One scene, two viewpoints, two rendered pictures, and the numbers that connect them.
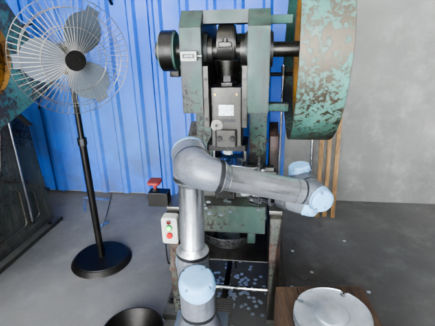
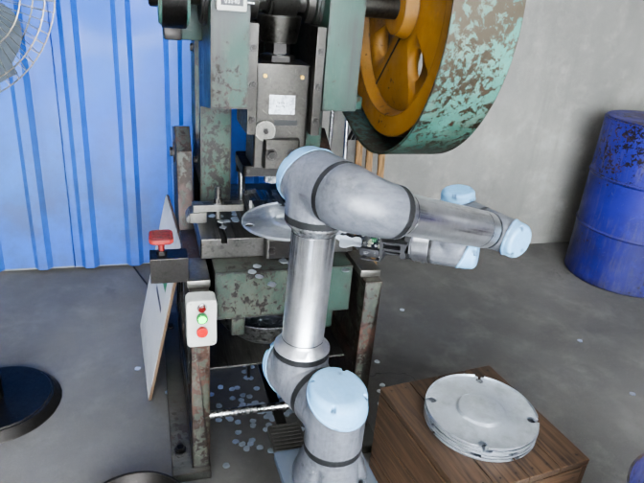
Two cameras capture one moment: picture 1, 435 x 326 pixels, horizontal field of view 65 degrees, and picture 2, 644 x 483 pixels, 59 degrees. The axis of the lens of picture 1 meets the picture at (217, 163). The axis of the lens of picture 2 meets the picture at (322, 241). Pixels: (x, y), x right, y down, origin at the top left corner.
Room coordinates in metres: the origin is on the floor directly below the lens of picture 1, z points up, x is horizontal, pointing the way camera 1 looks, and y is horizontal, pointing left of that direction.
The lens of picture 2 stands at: (0.14, 0.50, 1.36)
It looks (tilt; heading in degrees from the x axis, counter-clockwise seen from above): 24 degrees down; 334
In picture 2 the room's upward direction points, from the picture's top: 5 degrees clockwise
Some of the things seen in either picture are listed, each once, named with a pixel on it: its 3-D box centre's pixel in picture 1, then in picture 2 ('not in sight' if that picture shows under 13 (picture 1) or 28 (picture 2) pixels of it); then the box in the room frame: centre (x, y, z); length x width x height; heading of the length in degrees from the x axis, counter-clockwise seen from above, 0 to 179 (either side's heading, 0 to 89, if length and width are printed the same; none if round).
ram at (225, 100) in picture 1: (226, 114); (278, 111); (1.64, -0.05, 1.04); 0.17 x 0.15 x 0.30; 172
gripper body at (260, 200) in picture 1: (265, 194); (386, 241); (1.21, -0.18, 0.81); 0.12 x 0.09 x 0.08; 44
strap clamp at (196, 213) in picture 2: not in sight; (215, 202); (1.70, 0.11, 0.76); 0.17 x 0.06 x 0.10; 82
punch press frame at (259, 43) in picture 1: (230, 143); (263, 164); (1.82, -0.08, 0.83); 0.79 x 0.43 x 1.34; 172
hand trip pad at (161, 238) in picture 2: (155, 187); (161, 247); (1.50, 0.30, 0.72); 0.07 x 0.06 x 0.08; 172
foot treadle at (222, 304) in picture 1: (227, 278); (270, 393); (1.55, -0.04, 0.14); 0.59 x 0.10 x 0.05; 172
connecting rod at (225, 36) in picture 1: (227, 63); (279, 20); (1.68, -0.06, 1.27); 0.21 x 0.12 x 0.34; 172
